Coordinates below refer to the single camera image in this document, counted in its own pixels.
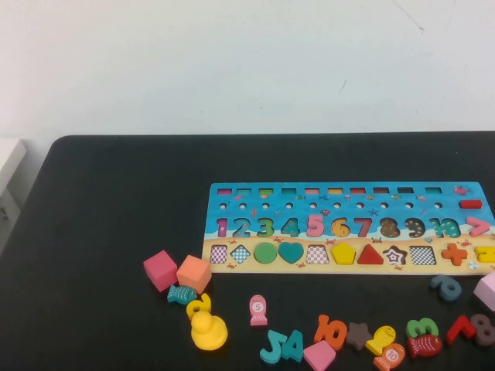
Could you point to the yellow pentagon piece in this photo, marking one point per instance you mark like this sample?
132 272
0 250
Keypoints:
343 254

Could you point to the colourful wooden puzzle board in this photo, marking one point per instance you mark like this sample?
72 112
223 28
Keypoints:
251 214

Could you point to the green circle piece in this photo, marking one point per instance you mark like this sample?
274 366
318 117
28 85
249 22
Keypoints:
265 253

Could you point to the teal heart piece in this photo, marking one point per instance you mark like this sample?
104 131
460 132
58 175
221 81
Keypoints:
291 252

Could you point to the yellow number piece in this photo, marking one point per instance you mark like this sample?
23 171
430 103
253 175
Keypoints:
207 303

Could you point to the red triangle piece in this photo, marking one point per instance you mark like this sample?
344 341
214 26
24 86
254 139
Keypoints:
370 258

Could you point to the pink trapezoid piece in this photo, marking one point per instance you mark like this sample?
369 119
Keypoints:
319 357

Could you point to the brown star piece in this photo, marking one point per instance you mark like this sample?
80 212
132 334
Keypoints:
359 337

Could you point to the orange plus sign piece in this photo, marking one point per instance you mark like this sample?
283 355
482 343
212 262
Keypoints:
454 254

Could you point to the red minus sign piece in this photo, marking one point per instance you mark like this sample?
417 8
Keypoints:
470 204

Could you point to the pink greater-than sign piece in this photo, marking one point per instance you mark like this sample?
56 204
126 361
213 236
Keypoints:
485 226

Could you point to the yellow equals sign piece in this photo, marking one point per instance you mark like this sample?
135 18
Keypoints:
486 255

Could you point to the pink number five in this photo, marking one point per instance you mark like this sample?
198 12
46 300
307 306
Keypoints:
320 229

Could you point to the orange cube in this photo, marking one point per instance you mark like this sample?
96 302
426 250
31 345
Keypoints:
194 274

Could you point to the magenta cube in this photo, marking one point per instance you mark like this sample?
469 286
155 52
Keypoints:
160 270

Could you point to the pink fish with five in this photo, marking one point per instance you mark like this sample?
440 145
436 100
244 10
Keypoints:
258 308

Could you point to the teal wooden fish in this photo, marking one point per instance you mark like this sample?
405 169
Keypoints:
181 294

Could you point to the yellow duck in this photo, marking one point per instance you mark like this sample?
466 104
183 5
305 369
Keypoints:
209 334

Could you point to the orange number ten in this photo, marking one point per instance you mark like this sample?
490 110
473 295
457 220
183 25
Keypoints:
323 328

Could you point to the teal number five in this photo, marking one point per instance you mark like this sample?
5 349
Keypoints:
279 348

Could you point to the teal number four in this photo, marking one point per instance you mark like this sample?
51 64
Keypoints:
295 348

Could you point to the yellow wooden fish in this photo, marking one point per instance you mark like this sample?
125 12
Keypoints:
381 340

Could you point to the orange fish with ten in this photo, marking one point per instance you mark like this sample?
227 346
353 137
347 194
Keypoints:
390 357

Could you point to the slate blue number nine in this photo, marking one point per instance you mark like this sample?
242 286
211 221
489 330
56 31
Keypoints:
444 295

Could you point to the green number three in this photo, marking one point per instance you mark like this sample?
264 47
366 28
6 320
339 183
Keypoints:
431 326

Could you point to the red wooden fish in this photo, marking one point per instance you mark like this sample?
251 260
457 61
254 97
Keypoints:
425 346

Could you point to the red number seven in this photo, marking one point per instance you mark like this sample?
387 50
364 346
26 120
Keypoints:
458 332

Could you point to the light pink cube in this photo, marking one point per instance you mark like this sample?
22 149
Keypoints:
487 293

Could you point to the brown number eight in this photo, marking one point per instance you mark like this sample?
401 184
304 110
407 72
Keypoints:
485 342

